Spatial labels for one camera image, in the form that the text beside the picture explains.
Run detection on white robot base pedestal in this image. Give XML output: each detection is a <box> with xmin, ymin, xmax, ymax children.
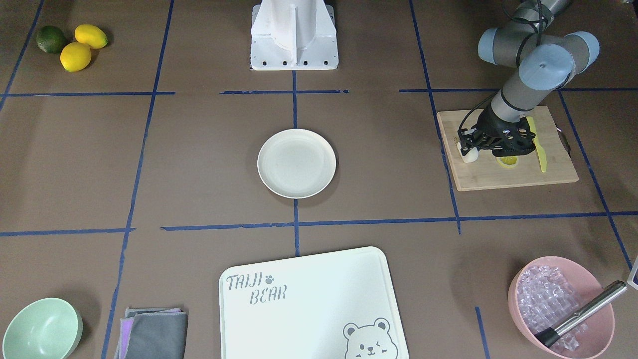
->
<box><xmin>249</xmin><ymin>0</ymin><xmax>339</xmax><ymax>71</ymax></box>

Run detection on clear ice cubes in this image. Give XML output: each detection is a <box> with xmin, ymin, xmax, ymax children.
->
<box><xmin>516</xmin><ymin>264</ymin><xmax>585</xmax><ymax>334</ymax></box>

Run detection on grey folded cloth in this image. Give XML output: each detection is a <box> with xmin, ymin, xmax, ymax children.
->
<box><xmin>114</xmin><ymin>307</ymin><xmax>188</xmax><ymax>359</ymax></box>

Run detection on pink bowl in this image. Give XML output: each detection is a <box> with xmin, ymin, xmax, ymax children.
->
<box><xmin>508</xmin><ymin>255</ymin><xmax>615</xmax><ymax>359</ymax></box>

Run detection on yellow plastic knife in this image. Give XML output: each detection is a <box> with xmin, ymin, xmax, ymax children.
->
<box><xmin>526</xmin><ymin>116</ymin><xmax>547</xmax><ymax>173</ymax></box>

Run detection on cream round plate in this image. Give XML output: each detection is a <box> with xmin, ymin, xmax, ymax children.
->
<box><xmin>257</xmin><ymin>129</ymin><xmax>337</xmax><ymax>198</ymax></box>

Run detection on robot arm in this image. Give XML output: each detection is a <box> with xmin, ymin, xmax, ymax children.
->
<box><xmin>457</xmin><ymin>0</ymin><xmax>600</xmax><ymax>162</ymax></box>

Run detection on white bear tray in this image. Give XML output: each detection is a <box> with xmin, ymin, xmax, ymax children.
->
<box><xmin>219</xmin><ymin>247</ymin><xmax>409</xmax><ymax>359</ymax></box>

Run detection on lemon slice near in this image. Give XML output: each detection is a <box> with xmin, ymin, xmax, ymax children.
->
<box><xmin>495</xmin><ymin>156</ymin><xmax>519</xmax><ymax>169</ymax></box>

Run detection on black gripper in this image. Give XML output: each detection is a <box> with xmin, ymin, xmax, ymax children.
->
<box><xmin>458</xmin><ymin>106</ymin><xmax>535</xmax><ymax>157</ymax></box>

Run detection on yellow lemon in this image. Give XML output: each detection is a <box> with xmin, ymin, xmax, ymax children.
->
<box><xmin>74</xmin><ymin>23</ymin><xmax>109</xmax><ymax>49</ymax></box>
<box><xmin>60</xmin><ymin>42</ymin><xmax>93</xmax><ymax>72</ymax></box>

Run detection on bamboo cutting board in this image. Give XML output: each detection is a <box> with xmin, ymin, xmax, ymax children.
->
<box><xmin>437</xmin><ymin>105</ymin><xmax>579</xmax><ymax>191</ymax></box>

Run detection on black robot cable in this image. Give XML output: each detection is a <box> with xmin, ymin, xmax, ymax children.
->
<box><xmin>458</xmin><ymin>0</ymin><xmax>549</xmax><ymax>145</ymax></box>

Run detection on mint green bowl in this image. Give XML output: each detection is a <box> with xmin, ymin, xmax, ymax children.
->
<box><xmin>2</xmin><ymin>298</ymin><xmax>83</xmax><ymax>359</ymax></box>

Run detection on clear cup rack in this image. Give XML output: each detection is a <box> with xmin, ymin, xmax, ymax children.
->
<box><xmin>626</xmin><ymin>257</ymin><xmax>638</xmax><ymax>290</ymax></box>

